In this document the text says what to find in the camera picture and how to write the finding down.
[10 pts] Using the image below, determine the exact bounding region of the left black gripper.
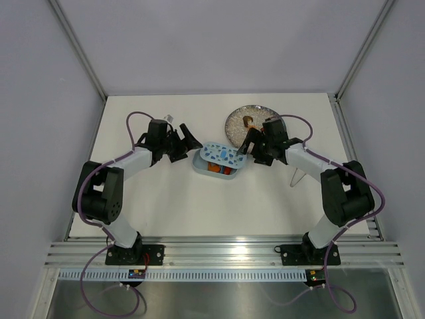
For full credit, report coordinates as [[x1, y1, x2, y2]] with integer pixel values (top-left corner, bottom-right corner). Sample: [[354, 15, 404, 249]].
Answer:
[[159, 124, 201, 163]]

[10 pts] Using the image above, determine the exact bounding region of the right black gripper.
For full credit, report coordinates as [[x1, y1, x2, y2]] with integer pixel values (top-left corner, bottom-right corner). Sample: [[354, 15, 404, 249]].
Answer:
[[236, 127, 274, 166]]

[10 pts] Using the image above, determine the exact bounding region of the light blue lunch box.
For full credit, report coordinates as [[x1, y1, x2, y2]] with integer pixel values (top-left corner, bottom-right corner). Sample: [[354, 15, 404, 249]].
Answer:
[[192, 152, 238, 180]]

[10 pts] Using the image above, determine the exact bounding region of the light blue lunch box lid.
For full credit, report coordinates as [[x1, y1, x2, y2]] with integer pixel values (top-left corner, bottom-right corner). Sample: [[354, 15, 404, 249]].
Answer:
[[200, 142, 247, 169]]

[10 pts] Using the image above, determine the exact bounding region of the orange shrimp food piece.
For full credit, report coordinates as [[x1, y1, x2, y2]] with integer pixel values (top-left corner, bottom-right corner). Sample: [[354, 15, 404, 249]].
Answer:
[[208, 162, 221, 173]]

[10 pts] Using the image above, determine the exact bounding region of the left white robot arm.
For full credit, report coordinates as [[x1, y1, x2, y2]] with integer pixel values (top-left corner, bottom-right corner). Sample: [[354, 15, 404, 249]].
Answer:
[[72, 120, 203, 265]]

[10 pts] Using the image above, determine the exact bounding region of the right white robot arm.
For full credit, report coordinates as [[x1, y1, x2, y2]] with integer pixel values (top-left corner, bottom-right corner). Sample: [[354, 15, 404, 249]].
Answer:
[[238, 116, 375, 266]]

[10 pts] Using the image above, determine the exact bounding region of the brown mushroom food piece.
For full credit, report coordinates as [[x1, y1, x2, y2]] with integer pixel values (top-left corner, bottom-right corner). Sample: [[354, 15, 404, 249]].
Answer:
[[242, 116, 253, 128]]

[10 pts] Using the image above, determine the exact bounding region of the speckled ceramic plate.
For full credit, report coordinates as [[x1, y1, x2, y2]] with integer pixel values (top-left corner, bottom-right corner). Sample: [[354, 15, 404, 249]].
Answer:
[[224, 105, 278, 148]]

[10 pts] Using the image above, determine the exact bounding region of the left small circuit board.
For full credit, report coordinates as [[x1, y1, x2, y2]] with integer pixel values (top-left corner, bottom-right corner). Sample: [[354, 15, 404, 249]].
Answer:
[[128, 269, 146, 280]]

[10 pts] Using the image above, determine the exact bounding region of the small circuit board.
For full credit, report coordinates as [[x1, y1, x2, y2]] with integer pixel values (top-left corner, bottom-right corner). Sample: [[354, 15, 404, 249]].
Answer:
[[128, 269, 146, 280], [305, 269, 326, 287]]

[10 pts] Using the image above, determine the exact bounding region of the right small circuit board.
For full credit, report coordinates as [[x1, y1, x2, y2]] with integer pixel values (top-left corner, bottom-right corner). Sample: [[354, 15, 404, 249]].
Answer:
[[305, 269, 326, 287]]

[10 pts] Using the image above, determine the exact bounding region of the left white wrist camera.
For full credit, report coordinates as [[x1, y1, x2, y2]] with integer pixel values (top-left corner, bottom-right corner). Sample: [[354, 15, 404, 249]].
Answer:
[[164, 114, 173, 123]]

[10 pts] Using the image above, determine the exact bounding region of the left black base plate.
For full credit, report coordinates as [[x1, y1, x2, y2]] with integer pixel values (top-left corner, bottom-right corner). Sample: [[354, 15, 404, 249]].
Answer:
[[105, 244, 165, 266]]

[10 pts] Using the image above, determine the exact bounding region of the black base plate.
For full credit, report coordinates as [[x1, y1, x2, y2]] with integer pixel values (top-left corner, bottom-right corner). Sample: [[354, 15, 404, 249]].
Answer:
[[274, 244, 341, 266], [105, 244, 165, 266]]

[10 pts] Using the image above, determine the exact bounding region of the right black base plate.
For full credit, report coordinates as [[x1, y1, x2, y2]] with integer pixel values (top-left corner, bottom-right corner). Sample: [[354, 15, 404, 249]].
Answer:
[[274, 244, 341, 266]]

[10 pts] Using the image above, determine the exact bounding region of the white slotted cable duct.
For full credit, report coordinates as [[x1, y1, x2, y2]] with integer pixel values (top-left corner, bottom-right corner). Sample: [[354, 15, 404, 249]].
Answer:
[[58, 268, 306, 282]]

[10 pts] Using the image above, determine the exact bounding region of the aluminium mounting rail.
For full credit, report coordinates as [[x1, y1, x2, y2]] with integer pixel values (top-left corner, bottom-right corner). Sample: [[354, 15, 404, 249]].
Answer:
[[44, 236, 404, 269]]

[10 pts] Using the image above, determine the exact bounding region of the left aluminium frame post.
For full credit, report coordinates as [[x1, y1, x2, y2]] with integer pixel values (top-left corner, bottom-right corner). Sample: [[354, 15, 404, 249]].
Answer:
[[46, 0, 108, 105]]

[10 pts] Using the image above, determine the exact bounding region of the aluminium frame post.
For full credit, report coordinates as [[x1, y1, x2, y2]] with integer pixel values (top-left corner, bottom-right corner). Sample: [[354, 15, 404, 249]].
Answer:
[[334, 0, 398, 102], [46, 0, 108, 105]]

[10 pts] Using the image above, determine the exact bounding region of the right aluminium frame post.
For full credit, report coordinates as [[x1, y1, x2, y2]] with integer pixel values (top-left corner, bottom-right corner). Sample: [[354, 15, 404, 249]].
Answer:
[[334, 0, 398, 102]]

